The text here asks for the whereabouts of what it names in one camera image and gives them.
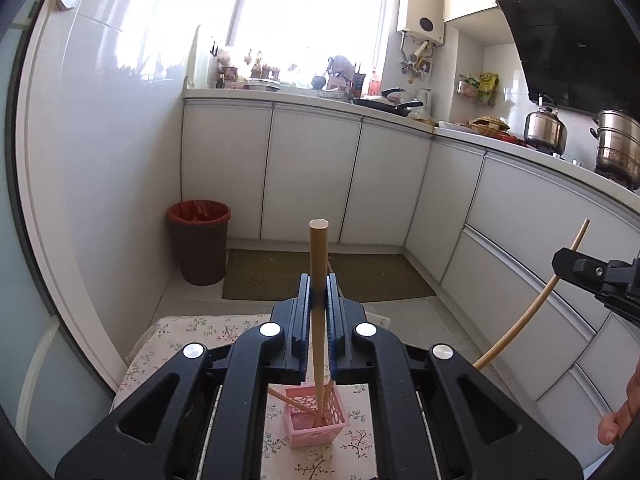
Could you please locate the woven basket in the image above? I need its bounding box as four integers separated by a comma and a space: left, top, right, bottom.
469, 116, 509, 137

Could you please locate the person's right hand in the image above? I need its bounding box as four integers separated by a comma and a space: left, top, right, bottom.
597, 380, 630, 446

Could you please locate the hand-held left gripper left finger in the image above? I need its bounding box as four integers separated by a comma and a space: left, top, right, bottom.
55, 274, 314, 480

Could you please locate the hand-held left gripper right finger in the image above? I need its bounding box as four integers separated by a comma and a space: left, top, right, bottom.
327, 274, 584, 480

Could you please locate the white cabinet with drawers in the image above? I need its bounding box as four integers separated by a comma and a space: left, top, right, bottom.
405, 127, 640, 467

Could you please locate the pink plastic basket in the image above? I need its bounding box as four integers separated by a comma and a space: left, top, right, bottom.
284, 384, 350, 449

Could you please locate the grey bag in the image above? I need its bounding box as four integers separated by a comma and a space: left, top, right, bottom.
327, 54, 354, 79

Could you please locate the black frying pan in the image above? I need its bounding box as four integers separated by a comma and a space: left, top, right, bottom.
352, 96, 424, 117

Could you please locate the white water heater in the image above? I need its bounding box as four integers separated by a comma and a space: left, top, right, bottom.
397, 0, 446, 47

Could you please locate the frosted glass door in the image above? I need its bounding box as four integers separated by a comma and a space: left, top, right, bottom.
0, 0, 132, 466

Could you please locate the steel kettle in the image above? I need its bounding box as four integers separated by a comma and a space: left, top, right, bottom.
523, 104, 569, 155

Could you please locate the white cutting board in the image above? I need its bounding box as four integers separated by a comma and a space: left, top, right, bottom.
188, 24, 221, 89

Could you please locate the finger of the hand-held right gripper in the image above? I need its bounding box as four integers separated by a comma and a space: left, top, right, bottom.
552, 248, 610, 289
573, 258, 640, 329

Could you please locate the white cabinet with doors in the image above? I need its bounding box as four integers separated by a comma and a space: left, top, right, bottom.
181, 87, 434, 247

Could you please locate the kitchen window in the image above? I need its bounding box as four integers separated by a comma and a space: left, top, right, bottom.
226, 0, 402, 87

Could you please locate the floral tablecloth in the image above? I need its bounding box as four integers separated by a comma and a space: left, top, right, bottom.
117, 311, 392, 480

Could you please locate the wall rack with packets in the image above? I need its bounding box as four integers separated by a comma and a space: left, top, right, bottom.
456, 72, 499, 106

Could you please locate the olive floor mat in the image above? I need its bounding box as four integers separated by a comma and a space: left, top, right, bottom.
222, 248, 436, 304

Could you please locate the steel steamer pot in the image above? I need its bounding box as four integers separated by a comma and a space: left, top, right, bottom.
590, 109, 640, 182

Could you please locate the black range hood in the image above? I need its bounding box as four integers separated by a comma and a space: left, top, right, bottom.
497, 0, 640, 112

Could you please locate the brown trash bin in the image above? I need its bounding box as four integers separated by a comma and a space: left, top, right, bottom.
166, 200, 232, 286

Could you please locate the red trash bag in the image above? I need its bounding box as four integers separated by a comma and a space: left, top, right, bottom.
166, 200, 232, 226

